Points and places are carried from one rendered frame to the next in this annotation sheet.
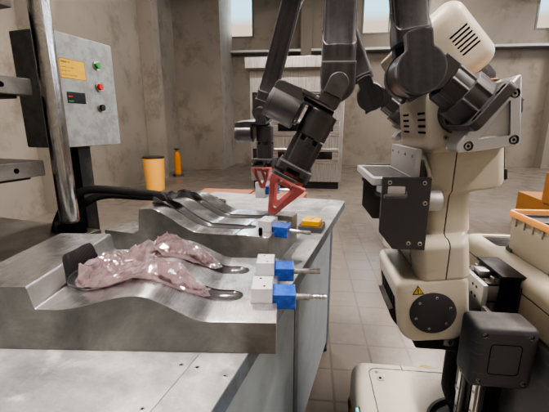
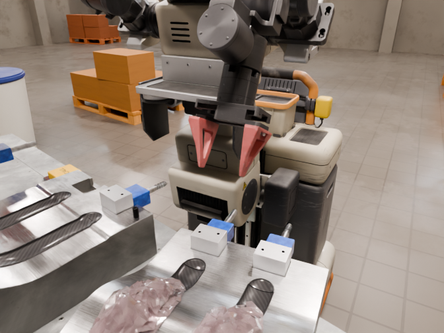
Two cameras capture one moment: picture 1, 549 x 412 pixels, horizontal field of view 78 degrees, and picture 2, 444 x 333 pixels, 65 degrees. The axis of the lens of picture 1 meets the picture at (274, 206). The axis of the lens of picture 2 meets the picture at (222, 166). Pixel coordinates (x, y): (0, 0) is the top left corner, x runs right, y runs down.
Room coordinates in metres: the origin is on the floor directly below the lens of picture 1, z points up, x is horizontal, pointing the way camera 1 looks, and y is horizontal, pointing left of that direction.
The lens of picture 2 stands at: (0.46, 0.43, 1.23)
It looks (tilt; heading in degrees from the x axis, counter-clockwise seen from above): 26 degrees down; 292
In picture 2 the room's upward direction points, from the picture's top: straight up
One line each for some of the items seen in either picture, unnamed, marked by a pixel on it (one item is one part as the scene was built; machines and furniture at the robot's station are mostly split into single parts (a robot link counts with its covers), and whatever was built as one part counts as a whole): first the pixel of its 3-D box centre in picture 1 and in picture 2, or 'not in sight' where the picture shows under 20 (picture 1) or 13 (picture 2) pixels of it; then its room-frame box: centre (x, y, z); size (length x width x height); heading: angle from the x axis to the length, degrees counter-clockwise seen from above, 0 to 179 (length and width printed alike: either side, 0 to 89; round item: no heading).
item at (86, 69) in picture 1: (88, 224); not in sight; (1.39, 0.80, 0.73); 0.30 x 0.22 x 1.47; 161
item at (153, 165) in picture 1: (154, 173); not in sight; (6.11, 2.19, 0.31); 0.40 x 0.39 x 0.61; 175
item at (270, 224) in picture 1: (285, 230); (139, 195); (0.82, -0.03, 0.89); 0.13 x 0.05 x 0.05; 71
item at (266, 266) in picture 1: (288, 270); (221, 230); (0.65, -0.03, 0.85); 0.13 x 0.05 x 0.05; 88
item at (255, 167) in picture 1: (264, 173); not in sight; (1.13, 0.04, 0.99); 0.07 x 0.07 x 0.09; 71
